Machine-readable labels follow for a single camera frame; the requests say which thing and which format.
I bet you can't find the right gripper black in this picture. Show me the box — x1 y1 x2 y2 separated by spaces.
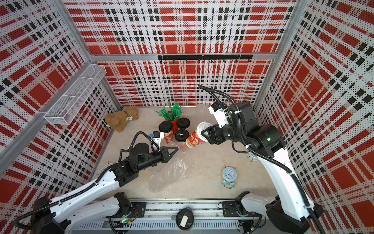
201 121 245 146

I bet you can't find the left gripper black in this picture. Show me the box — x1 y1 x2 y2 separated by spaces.
137 146 178 172

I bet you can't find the white lid milk tea cup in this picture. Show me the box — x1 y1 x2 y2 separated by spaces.
186 121 210 148

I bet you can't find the clear plastic carrier bag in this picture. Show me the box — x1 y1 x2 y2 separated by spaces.
149 155 192 193

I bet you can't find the black lid red cup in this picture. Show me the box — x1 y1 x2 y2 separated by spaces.
158 121 173 144
174 129 190 153

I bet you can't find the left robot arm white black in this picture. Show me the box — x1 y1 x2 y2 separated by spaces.
13 143 179 234

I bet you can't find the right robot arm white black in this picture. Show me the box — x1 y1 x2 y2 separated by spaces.
197 101 325 234

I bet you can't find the red straw holder cup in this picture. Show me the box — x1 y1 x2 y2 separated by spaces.
165 117 180 134

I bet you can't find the green straws bundle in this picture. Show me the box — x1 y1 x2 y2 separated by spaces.
155 102 183 122

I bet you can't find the light blue alarm clock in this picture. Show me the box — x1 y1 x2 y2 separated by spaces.
221 167 237 189

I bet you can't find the white alarm clock right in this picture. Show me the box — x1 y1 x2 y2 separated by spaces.
247 151 259 162

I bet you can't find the white alarm clock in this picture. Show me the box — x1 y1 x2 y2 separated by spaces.
247 151 259 162
100 163 114 174

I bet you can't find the brown teddy bear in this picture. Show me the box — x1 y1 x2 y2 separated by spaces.
105 106 139 133

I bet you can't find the white alarm clock left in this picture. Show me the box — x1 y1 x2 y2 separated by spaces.
100 163 114 174

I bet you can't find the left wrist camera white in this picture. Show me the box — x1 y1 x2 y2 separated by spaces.
150 131 165 147

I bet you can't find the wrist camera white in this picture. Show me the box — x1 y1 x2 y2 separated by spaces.
150 131 165 147
208 101 229 128

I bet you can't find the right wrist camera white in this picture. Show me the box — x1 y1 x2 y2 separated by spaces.
208 101 229 128

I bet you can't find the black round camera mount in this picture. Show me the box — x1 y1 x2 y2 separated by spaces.
175 207 194 231

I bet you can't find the black hook rail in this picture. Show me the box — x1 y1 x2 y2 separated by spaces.
157 54 253 62

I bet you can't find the white wire mesh basket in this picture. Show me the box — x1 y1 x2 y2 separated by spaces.
44 64 106 125

